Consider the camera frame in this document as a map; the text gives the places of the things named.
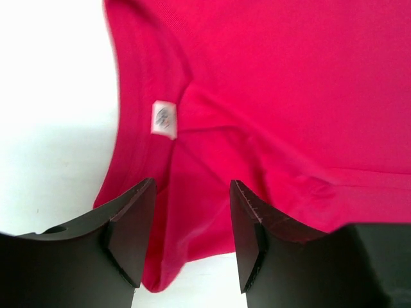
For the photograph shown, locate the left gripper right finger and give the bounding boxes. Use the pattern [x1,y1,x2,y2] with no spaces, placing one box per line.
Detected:
[230,180,410,307]

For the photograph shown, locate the magenta t shirt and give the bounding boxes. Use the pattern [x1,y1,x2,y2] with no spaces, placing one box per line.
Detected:
[94,1,410,293]

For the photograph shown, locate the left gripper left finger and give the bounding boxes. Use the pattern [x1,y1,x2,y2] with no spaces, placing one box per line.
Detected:
[1,178,156,307]

